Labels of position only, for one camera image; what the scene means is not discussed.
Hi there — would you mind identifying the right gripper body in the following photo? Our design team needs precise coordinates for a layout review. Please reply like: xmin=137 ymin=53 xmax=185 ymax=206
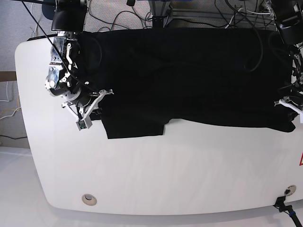
xmin=61 ymin=89 xmax=114 ymax=123

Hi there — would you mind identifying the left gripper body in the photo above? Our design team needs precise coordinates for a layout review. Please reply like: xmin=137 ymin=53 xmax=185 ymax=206
xmin=274 ymin=95 xmax=303 ymax=118

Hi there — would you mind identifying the black T-shirt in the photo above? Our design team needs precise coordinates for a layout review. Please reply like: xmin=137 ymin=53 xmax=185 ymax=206
xmin=79 ymin=28 xmax=296 ymax=139

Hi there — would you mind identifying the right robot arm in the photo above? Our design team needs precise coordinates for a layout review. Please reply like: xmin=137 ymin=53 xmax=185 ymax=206
xmin=45 ymin=0 xmax=113 ymax=130

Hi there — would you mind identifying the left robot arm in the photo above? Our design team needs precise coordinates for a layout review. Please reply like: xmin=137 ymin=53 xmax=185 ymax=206
xmin=265 ymin=0 xmax=303 ymax=123

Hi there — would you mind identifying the red warning triangle sticker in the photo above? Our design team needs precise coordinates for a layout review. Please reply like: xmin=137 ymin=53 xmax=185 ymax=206
xmin=299 ymin=153 xmax=303 ymax=166

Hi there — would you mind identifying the black flat bar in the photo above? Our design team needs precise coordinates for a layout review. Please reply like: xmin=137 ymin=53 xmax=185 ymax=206
xmin=27 ymin=34 xmax=57 ymax=41

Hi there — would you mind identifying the silver table grommet left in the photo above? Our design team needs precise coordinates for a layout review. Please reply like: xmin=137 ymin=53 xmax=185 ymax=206
xmin=82 ymin=194 xmax=97 ymax=206

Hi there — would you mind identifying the silver table grommet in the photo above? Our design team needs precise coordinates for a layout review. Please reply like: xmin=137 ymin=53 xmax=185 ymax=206
xmin=82 ymin=194 xmax=97 ymax=206
xmin=284 ymin=185 xmax=296 ymax=196

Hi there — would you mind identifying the silver table grommet right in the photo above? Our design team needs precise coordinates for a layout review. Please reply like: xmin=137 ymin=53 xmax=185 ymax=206
xmin=284 ymin=185 xmax=296 ymax=196

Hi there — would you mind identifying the round dark stand base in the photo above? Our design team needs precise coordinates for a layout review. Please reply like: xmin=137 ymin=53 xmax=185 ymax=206
xmin=42 ymin=0 xmax=56 ymax=20

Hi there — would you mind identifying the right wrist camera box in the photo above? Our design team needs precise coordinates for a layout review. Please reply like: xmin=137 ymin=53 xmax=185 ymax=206
xmin=76 ymin=118 xmax=92 ymax=131

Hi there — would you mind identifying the white cable on floor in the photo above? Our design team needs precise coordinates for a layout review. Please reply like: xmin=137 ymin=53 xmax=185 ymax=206
xmin=0 ymin=81 xmax=16 ymax=103

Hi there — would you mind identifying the black clamp with cable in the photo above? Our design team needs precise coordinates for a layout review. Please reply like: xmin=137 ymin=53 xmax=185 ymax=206
xmin=273 ymin=196 xmax=303 ymax=227

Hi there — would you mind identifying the metal frame post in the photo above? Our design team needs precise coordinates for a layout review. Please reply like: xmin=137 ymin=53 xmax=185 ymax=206
xmin=148 ymin=0 xmax=171 ymax=28

